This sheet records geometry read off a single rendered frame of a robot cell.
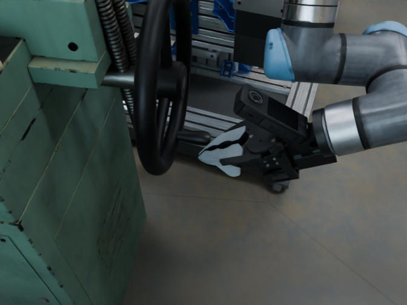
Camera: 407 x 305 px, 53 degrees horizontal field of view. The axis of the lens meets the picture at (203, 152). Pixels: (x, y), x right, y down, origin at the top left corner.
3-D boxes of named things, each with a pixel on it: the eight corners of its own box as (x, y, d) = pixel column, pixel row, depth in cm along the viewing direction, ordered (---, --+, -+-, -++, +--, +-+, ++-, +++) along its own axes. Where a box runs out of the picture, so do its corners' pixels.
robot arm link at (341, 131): (354, 126, 52) (349, 84, 57) (319, 134, 54) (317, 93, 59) (368, 161, 57) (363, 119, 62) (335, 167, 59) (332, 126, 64)
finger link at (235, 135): (212, 172, 71) (261, 161, 67) (195, 152, 67) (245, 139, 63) (214, 159, 73) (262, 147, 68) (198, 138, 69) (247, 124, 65)
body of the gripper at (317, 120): (263, 187, 65) (340, 172, 60) (240, 154, 60) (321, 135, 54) (266, 150, 70) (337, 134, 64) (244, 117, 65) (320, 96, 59)
